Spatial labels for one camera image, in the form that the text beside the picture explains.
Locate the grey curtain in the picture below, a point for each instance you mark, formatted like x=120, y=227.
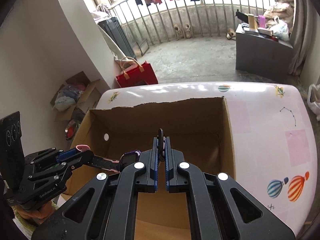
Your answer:
x=301, y=35

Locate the steel bowl on floor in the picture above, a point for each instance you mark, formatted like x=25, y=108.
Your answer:
x=71, y=129

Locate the grey cabinet on balcony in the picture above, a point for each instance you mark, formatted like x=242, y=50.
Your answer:
x=262, y=56

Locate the white bag by table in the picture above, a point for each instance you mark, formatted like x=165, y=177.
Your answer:
x=313, y=100

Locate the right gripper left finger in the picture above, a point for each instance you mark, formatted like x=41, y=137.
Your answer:
x=105, y=208

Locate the red gift bag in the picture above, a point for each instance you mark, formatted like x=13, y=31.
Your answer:
x=135, y=74

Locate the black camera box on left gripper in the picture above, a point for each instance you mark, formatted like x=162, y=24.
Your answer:
x=12, y=156

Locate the left hand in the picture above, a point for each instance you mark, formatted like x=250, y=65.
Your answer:
x=41, y=214

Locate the white plastic bag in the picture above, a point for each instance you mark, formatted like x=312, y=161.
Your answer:
x=280, y=29

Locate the pink black watch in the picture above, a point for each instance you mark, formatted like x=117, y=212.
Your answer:
x=114, y=166

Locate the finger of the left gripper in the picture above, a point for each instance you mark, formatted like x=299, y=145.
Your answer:
x=79, y=159
x=65, y=155

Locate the black hair clip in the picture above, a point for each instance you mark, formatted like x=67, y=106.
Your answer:
x=161, y=145

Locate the black folding rack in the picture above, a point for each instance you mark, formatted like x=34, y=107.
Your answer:
x=113, y=29

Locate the metal balcony railing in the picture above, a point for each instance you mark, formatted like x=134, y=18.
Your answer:
x=156, y=23

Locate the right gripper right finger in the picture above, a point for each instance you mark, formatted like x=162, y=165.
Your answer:
x=218, y=206

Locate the open cardboard box with clothes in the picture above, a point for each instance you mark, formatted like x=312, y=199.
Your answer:
x=74, y=98

